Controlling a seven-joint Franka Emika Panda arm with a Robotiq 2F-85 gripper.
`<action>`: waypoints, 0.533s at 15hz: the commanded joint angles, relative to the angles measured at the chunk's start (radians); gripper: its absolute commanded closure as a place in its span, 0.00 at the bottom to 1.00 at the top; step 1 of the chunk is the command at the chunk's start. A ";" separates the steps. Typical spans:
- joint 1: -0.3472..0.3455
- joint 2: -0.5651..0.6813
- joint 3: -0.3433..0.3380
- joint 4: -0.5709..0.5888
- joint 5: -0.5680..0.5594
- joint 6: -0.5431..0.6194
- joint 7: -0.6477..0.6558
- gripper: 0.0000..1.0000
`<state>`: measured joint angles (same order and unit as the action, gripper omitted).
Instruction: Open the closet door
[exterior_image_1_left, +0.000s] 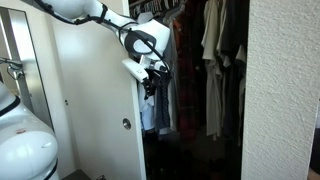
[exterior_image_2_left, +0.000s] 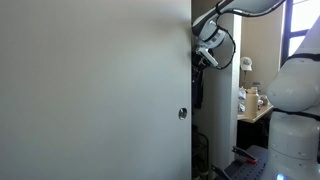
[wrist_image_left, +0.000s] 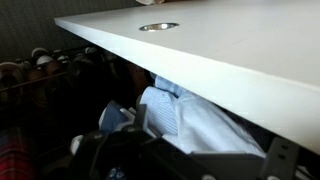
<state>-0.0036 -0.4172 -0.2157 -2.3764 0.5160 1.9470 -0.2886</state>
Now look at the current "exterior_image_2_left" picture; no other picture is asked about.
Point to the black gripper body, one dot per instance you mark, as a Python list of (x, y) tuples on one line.
[(198, 60)]

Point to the white sliding closet door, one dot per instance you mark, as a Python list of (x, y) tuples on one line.
[(96, 93)]

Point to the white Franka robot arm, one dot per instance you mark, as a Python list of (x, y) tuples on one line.
[(293, 133)]

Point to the round metal door pull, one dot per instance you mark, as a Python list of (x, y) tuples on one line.
[(182, 113)]

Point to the black hanging garment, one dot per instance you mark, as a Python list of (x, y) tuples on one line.
[(197, 90)]

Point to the white baseball cap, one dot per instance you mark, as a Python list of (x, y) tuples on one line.
[(246, 63)]

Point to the white crumpled object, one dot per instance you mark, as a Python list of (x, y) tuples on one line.
[(242, 94)]

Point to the beige water bottle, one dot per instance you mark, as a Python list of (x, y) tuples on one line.
[(252, 102)]

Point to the small round beige object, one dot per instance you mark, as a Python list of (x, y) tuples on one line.
[(265, 100)]

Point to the light wooden desk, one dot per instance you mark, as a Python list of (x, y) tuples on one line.
[(256, 115)]

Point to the black clamp with red grip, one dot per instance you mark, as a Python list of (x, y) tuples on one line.
[(245, 155)]

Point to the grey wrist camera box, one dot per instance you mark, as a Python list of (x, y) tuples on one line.
[(208, 56)]

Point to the dark window frame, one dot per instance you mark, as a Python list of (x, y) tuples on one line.
[(286, 36)]

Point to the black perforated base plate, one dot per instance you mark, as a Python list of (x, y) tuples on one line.
[(241, 170)]

